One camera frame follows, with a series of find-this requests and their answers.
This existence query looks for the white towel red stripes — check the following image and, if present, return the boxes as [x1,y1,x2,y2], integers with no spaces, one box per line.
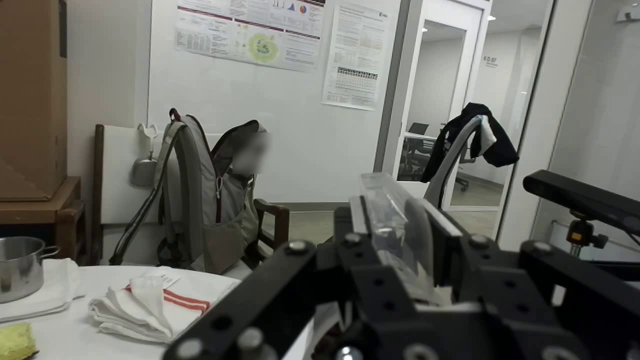
[87,265,239,347]

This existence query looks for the black hanging garment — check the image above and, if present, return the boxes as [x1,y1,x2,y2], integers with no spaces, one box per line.
[418,100,522,187]

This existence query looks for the grey curved stand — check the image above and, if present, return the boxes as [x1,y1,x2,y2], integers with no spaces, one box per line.
[425,117,492,211]

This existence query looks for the colourful wall poster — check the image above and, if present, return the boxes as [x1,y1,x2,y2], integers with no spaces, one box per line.
[174,0,330,75]

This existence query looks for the grey backpack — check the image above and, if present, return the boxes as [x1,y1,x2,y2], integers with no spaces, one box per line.
[108,107,274,277]

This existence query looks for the white glass door frame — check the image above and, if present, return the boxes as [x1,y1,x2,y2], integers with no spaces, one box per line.
[375,0,557,242]

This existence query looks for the white printed wall notice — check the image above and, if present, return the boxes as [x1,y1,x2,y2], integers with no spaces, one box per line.
[322,0,394,113]

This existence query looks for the black camera on tripod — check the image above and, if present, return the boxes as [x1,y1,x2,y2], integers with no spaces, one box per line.
[522,168,640,252]

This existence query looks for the small steel pot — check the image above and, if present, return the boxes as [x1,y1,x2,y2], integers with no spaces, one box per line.
[0,234,60,307]

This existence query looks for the yellow sponge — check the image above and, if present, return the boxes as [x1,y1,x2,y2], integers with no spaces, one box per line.
[0,323,40,360]

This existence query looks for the dark wooden cabinet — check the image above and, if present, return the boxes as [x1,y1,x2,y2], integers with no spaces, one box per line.
[0,176,85,260]

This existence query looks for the large brown cardboard box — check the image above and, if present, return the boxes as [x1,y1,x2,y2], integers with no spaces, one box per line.
[0,0,68,205]

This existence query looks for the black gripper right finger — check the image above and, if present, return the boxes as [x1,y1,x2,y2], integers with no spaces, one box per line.
[418,199,640,360]

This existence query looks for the clear plastic measuring jug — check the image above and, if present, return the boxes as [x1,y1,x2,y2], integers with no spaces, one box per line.
[358,170,441,307]

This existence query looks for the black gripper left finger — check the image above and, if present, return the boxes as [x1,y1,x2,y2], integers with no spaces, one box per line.
[161,196,402,360]

